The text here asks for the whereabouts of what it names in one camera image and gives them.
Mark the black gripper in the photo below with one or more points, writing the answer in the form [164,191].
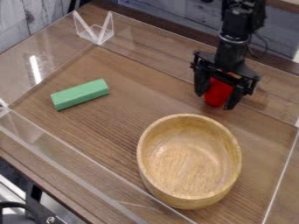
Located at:
[242,76]

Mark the red plush strawberry toy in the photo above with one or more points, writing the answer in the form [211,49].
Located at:
[218,93]

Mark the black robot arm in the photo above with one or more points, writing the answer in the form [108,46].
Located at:
[243,18]

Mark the wooden bowl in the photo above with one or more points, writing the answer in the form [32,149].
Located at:
[190,160]

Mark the green rectangular block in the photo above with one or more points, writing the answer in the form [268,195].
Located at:
[81,93]

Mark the clear acrylic corner bracket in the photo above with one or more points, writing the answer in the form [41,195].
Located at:
[97,34]

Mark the clear acrylic tray wall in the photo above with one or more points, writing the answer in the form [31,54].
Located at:
[77,153]

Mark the black metal table frame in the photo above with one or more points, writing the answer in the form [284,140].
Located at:
[41,214]

